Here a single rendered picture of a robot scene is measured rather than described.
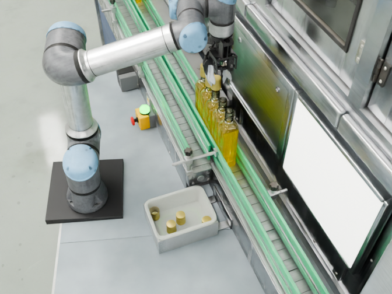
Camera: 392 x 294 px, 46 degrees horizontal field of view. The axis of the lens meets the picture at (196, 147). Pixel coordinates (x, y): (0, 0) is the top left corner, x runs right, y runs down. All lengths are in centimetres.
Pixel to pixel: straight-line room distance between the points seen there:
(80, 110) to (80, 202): 34
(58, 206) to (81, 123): 34
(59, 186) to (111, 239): 31
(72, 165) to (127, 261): 38
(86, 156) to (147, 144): 41
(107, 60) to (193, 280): 77
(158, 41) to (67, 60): 26
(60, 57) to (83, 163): 42
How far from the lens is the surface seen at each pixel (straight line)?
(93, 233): 175
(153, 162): 191
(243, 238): 162
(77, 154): 165
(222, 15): 139
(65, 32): 145
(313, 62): 132
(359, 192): 124
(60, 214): 179
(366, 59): 113
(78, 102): 159
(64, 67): 134
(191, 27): 125
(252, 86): 166
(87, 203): 174
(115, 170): 188
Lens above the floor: 219
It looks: 47 degrees down
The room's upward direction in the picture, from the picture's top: straight up
